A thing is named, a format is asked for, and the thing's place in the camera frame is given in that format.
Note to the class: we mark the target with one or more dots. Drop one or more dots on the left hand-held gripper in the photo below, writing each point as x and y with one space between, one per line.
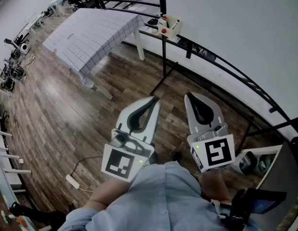
117 163

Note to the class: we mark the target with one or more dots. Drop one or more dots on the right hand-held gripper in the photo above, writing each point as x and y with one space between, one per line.
218 153

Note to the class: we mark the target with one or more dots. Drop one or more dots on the cream plastic box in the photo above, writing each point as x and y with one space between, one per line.
174 32

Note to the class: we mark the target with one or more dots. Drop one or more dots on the person's left forearm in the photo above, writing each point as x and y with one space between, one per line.
108 191

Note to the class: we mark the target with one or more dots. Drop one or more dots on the person's right forearm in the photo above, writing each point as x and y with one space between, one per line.
215 184

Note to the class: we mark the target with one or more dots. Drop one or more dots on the whiteboard on black stand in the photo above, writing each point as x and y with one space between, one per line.
235 32

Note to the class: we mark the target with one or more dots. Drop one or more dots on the black plastic container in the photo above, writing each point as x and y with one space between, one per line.
9 84

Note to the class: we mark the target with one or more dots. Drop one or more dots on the person's black shoe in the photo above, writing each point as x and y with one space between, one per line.
177 156

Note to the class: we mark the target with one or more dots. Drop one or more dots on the white black headset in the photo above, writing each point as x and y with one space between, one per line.
245 162

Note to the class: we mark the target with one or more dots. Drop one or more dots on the white shelf unit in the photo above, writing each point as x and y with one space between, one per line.
264 149

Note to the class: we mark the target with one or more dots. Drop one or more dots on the white table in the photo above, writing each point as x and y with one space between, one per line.
139 47

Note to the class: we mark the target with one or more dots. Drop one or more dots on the person's light blue shirt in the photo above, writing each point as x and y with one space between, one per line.
163 201

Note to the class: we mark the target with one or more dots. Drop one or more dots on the white power strip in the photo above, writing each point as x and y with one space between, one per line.
72 181

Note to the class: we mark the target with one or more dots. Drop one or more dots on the red round magnet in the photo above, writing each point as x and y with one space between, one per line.
164 30

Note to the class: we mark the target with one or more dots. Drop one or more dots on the gray cabinet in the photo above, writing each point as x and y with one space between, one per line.
283 172

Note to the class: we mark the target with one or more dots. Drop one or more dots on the white grid tablecloth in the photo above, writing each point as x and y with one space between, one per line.
91 37

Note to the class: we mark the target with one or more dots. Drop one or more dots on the black harness device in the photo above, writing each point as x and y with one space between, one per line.
240 208

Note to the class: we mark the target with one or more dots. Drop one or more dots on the black metal railing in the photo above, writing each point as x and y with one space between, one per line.
99 1

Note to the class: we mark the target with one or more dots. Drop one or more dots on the white round device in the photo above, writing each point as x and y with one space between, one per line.
24 48

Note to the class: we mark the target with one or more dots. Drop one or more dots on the white office desk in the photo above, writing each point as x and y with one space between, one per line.
31 25
56 0

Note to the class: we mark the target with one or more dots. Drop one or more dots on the brown wooden desk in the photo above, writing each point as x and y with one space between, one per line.
0 210

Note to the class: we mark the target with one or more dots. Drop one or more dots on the white wall plug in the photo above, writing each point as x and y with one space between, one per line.
21 161

